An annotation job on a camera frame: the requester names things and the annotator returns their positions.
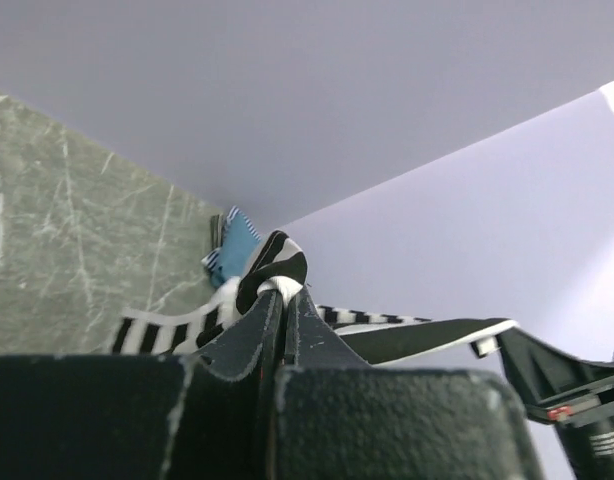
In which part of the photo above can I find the teal ribbed tank top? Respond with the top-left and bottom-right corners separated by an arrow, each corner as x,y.
210,222 -> 260,288

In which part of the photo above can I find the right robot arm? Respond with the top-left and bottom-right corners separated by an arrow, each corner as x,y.
497,328 -> 614,479

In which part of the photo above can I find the blue white striped folded garment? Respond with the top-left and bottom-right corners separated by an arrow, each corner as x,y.
202,206 -> 261,271

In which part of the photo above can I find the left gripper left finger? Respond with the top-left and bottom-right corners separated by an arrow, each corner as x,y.
186,290 -> 284,385

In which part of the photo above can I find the dark striped folded garment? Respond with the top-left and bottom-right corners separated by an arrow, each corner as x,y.
210,214 -> 225,250

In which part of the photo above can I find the black white striped garment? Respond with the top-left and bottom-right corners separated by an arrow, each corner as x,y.
108,230 -> 518,365

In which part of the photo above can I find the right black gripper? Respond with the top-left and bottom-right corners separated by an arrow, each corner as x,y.
497,329 -> 614,425

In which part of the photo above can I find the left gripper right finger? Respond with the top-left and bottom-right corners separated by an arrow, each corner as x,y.
286,287 -> 370,369

